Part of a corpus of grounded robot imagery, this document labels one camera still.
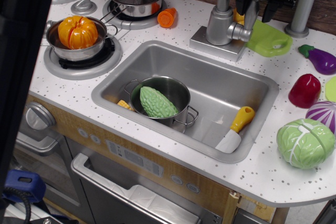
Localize blue clamp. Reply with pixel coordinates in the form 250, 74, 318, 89
2, 169, 46, 203

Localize steel pot on burner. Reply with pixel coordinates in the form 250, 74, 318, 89
41, 16, 118, 61

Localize grey support post right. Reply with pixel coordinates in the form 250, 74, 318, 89
285, 0, 314, 38

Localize light green toy piece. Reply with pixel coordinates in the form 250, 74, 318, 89
325, 76, 336, 102

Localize dark foreground pole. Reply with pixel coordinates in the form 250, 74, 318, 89
1, 0, 51, 187

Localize green cabbage toy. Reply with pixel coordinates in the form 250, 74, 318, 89
277, 119, 335, 169

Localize yellow toy behind faucet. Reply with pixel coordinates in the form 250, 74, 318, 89
233, 8, 245, 25

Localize silver dishwasher door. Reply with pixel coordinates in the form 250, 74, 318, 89
68, 140, 222, 223

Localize silver faucet lever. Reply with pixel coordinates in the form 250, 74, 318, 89
227, 0, 259, 42

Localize red bell pepper toy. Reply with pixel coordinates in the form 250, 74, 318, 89
288, 73, 321, 109

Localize orange carrot toy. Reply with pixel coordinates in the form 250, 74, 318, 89
157, 8, 177, 28

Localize steel pot in sink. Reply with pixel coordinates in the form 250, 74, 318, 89
124, 76, 199, 133

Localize green bitter melon toy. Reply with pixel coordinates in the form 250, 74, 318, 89
140, 86, 178, 118

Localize yellow corn toy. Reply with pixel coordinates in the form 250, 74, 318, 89
117, 100, 134, 111

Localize yellow handled toy knife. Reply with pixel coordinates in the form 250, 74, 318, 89
215, 106, 255, 154

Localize purple onion toy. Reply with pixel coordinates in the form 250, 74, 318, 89
306, 101, 335, 134

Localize silver stove knob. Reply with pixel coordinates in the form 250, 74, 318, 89
71, 0, 97, 16

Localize black cable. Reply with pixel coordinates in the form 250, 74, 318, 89
2, 187, 32, 224

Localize purple eggplant toy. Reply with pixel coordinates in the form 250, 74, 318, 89
298, 45, 335, 75

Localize green cutting board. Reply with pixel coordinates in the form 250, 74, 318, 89
246, 20, 293, 57

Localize silver toy faucet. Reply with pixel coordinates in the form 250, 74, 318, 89
190, 0, 246, 62

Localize back right stove burner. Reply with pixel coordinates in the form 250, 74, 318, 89
102, 0, 167, 30

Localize silver oven door handle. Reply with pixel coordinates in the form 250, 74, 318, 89
16, 132, 59, 156

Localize orange pumpkin toy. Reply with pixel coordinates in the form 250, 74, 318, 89
58, 16, 98, 50

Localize silver oven dial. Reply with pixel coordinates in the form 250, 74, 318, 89
25, 102, 56, 131

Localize front right stove burner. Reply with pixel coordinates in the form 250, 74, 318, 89
44, 38, 122, 80

